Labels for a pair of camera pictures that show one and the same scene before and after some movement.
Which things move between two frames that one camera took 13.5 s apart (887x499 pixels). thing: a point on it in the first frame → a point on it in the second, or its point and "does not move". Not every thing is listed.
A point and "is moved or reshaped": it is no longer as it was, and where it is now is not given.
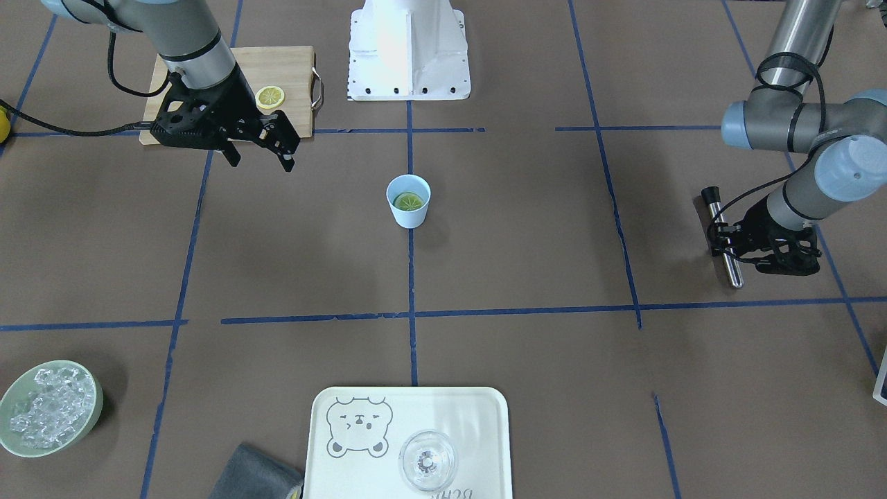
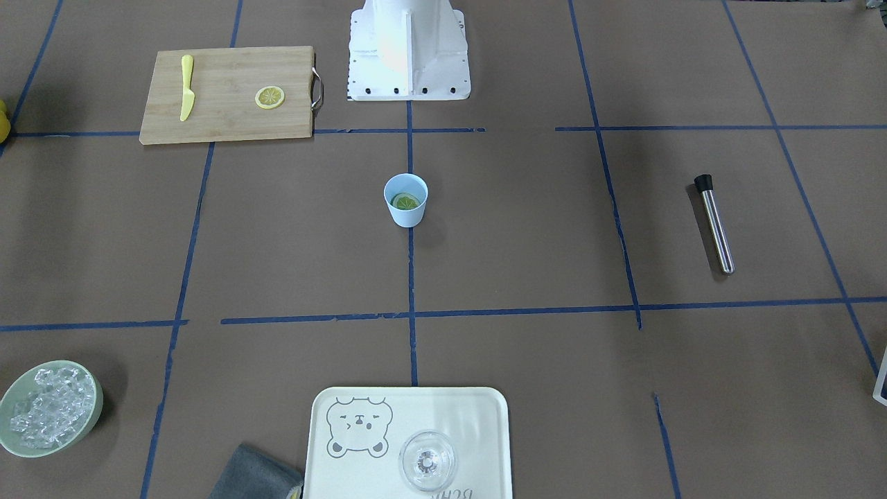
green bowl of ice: [48, 407] does not move
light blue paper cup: [409, 197] does not move
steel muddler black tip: [711, 195] is moved or reshaped
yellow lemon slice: [407, 201] does not move
